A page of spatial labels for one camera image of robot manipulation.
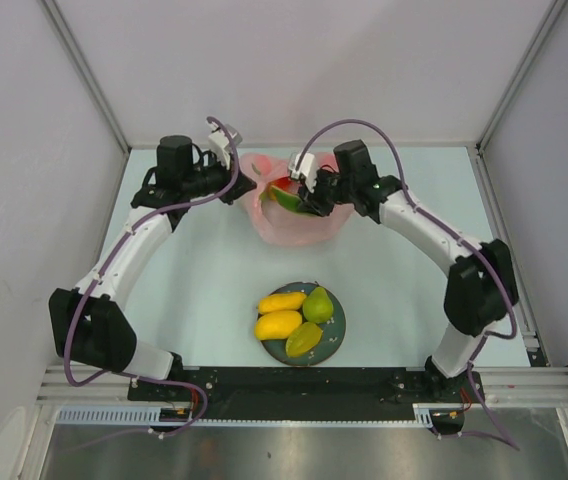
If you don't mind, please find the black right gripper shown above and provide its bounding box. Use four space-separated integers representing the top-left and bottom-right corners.
297 169 355 218

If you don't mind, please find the red fake watermelon slice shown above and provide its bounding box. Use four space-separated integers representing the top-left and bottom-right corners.
260 184 309 215

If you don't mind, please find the pink plastic bag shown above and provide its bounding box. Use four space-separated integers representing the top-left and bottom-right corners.
240 153 354 247

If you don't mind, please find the green fake guava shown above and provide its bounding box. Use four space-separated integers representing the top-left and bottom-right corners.
302 286 334 324

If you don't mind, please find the yellow fake banana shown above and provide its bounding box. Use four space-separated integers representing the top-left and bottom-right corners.
258 292 307 315

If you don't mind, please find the yellow fake mango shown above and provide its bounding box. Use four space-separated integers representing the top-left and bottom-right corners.
254 310 303 341

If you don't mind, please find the yellow fake starfruit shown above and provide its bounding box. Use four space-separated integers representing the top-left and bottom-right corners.
285 322 323 358

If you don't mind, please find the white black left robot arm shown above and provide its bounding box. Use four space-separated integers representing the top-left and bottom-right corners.
49 126 256 400

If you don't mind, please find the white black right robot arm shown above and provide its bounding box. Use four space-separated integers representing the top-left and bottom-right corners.
288 140 519 401

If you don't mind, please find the blue ceramic plate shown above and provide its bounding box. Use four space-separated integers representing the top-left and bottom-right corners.
259 282 346 367

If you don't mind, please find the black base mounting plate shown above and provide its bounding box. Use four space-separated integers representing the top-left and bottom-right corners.
127 364 486 421

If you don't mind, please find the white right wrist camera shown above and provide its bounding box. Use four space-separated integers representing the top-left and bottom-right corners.
287 153 319 193

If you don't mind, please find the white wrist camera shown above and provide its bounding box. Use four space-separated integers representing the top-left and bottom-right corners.
287 153 319 193
208 124 243 170

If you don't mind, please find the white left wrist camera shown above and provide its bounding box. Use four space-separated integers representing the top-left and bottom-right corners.
208 124 243 170

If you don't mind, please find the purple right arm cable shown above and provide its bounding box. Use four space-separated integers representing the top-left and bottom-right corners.
295 117 518 340

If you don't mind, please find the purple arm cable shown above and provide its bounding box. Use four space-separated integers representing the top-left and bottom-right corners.
63 115 241 388
295 117 518 340

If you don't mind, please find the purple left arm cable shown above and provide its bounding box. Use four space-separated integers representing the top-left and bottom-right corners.
63 115 241 388

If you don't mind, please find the aluminium frame rail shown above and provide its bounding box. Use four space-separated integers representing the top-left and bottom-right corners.
38 0 132 156

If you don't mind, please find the white slotted cable duct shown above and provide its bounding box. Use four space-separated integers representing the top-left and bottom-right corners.
57 405 161 426

